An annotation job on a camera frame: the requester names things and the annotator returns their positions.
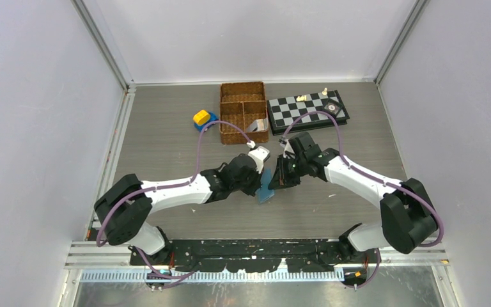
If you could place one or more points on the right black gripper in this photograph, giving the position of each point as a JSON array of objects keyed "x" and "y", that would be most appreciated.
[{"x": 281, "y": 178}]

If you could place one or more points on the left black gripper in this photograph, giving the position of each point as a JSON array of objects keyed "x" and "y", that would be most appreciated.
[{"x": 256, "y": 183}]

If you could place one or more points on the blue card holder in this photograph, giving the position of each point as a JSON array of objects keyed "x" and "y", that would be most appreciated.
[{"x": 264, "y": 193}]

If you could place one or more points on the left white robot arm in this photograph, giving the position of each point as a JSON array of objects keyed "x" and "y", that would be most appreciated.
[{"x": 124, "y": 208}]

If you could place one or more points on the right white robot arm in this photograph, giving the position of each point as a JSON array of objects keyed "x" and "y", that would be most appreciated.
[{"x": 407, "y": 216}]

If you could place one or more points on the cards in basket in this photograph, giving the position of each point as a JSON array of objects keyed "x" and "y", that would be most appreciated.
[{"x": 258, "y": 125}]

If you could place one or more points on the blue yellow toy car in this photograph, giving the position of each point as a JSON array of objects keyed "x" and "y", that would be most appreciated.
[{"x": 203, "y": 118}]

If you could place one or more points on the brown wicker basket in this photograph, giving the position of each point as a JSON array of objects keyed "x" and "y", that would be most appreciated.
[{"x": 242, "y": 104}]

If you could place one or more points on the cream chess piece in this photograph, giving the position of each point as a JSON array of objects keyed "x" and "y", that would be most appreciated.
[{"x": 301, "y": 98}]

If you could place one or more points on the black square box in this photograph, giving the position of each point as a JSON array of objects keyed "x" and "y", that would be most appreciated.
[{"x": 333, "y": 108}]

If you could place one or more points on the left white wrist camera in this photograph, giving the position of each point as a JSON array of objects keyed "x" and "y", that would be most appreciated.
[{"x": 258, "y": 154}]

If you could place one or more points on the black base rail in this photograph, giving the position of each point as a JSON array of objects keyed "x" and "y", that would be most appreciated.
[{"x": 254, "y": 255}]

